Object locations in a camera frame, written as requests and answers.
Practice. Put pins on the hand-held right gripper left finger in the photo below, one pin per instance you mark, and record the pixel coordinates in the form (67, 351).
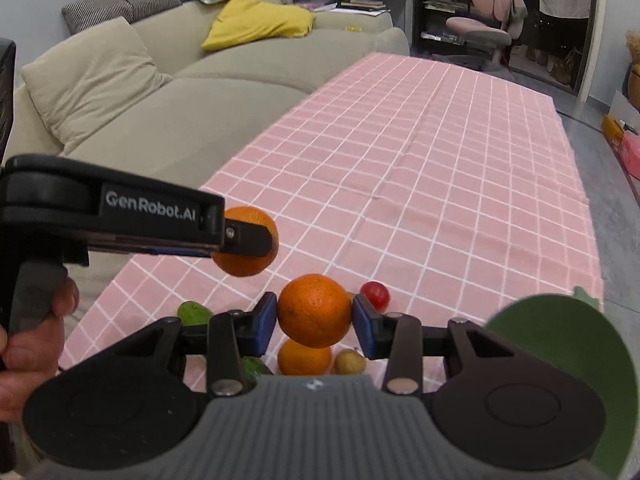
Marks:
(265, 321)

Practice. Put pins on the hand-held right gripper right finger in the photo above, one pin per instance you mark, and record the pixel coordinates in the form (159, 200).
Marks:
(365, 331)

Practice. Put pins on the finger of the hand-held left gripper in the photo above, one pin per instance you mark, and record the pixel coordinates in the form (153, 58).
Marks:
(250, 240)

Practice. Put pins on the orange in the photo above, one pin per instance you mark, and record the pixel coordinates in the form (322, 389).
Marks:
(315, 310)
(302, 360)
(245, 266)

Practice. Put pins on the brown kiwi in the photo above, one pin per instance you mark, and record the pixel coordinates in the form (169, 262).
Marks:
(349, 362)

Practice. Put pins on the red tomato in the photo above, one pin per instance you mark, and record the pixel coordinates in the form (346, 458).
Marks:
(376, 294)

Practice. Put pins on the green cucumber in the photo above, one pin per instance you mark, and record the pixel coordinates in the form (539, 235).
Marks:
(192, 312)

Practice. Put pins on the green bowl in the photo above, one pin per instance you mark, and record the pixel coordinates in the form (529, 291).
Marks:
(560, 330)

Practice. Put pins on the person's left hand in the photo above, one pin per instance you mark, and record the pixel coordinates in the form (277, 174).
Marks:
(30, 355)

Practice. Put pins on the beige cushion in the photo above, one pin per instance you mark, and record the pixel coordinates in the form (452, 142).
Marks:
(90, 85)

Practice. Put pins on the beige sofa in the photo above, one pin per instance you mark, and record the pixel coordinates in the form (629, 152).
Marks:
(200, 110)

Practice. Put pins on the pink checked tablecloth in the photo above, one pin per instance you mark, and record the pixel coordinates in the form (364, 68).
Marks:
(400, 160)

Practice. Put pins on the dark striped cushion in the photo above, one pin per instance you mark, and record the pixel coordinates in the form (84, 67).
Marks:
(95, 10)

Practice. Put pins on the yellow cushion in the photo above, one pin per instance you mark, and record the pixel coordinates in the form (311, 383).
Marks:
(260, 22)

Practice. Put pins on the flat books and papers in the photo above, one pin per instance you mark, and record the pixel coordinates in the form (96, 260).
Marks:
(362, 6)

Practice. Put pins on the black shelf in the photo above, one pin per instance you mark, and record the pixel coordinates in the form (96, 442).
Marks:
(440, 10)

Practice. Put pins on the pink box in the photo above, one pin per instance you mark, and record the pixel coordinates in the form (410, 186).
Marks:
(631, 157)

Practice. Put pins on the orange box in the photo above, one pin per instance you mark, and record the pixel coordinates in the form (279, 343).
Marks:
(612, 130)

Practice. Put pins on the brown bag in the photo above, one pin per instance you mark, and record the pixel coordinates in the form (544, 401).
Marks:
(562, 67)

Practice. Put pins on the pink desk chair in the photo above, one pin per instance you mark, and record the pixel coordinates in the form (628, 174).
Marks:
(492, 15)

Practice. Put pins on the dried pampas flowers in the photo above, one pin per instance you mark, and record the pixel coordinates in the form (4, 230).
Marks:
(634, 47)

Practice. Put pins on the dark sliding door frame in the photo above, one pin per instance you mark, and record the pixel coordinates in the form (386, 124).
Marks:
(587, 25)

